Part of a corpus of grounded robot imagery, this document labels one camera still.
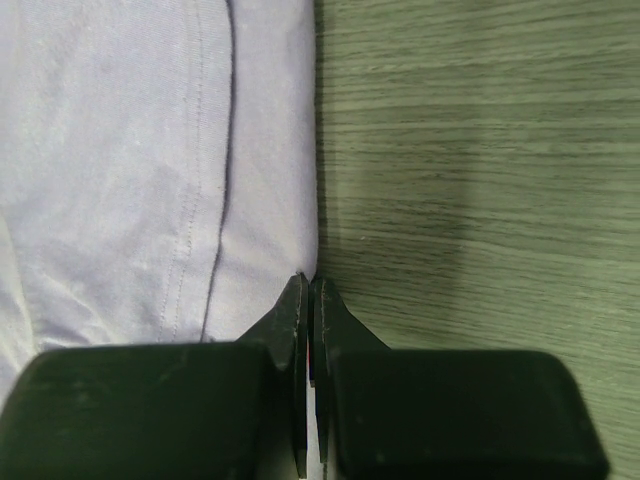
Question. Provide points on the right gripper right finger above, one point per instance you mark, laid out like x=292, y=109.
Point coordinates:
x=385, y=413

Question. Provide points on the lavender t-shirt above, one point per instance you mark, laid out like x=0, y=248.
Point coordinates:
x=158, y=178

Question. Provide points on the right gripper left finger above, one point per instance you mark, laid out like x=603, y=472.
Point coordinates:
x=213, y=410

